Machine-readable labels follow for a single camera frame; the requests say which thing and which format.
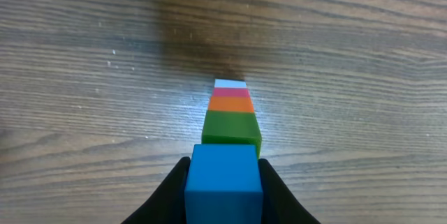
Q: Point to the red cube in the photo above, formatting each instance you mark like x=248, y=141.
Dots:
x=230, y=92

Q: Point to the orange cube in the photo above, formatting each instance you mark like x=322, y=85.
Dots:
x=231, y=104

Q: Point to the green cube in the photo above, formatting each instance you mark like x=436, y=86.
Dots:
x=230, y=128

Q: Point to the blue cube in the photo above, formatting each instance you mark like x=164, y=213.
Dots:
x=223, y=182

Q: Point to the white cube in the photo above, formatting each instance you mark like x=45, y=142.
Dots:
x=230, y=83

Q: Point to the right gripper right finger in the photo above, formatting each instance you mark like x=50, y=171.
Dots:
x=279, y=203

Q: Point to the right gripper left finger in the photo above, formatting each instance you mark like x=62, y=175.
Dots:
x=167, y=203

